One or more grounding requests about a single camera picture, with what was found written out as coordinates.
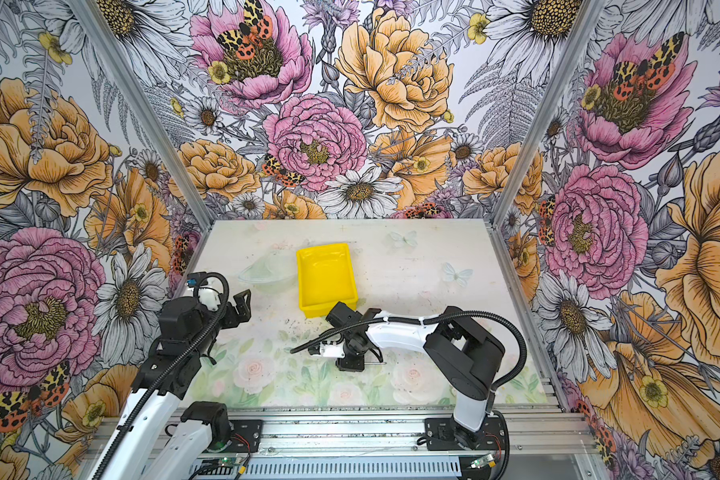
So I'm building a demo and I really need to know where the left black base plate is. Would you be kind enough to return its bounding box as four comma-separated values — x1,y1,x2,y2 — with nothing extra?
220,419,264,454

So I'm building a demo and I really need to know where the aluminium front rail frame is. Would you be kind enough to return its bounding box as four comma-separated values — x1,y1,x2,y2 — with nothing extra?
82,407,606,479

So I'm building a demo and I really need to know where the white vented cable duct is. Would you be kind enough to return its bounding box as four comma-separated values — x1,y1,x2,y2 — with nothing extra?
199,456,462,479

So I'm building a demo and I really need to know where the left black cable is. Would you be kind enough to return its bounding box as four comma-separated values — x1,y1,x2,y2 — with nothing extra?
89,271,231,480

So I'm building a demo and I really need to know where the right aluminium corner post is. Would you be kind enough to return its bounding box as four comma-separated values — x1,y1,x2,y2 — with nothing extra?
490,0,606,230

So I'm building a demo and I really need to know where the yellow plastic bin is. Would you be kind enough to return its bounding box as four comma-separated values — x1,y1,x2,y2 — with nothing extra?
296,243,359,319

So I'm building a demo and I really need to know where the aluminium corner post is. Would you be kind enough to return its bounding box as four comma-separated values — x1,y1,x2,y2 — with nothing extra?
490,0,606,230
70,1,214,233

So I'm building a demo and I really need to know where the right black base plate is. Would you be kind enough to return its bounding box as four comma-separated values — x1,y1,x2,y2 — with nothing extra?
417,412,509,452

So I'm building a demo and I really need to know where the left aluminium corner post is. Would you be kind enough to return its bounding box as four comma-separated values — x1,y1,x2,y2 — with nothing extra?
70,1,214,233

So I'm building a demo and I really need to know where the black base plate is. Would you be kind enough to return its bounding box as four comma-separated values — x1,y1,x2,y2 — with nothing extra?
417,412,509,452
220,419,264,454

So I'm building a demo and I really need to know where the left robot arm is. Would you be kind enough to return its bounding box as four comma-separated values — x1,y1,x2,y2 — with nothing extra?
89,272,252,479

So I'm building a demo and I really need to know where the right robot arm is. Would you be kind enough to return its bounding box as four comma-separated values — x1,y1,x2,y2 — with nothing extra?
305,302,505,450

